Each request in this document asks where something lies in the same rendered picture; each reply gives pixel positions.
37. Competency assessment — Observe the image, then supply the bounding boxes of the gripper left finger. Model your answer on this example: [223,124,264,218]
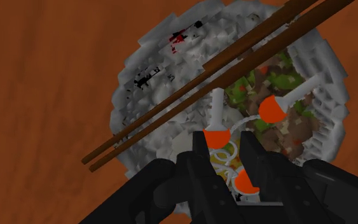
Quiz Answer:
[79,130,245,224]

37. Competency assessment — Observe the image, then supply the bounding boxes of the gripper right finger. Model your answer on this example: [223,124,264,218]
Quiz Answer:
[240,130,358,224]

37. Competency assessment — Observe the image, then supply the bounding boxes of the white bowl of noodle soup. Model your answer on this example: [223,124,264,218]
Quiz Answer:
[109,0,352,216]

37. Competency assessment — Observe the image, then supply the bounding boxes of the brown wooden chopstick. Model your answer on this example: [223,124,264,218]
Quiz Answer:
[81,0,320,165]
[88,0,357,173]

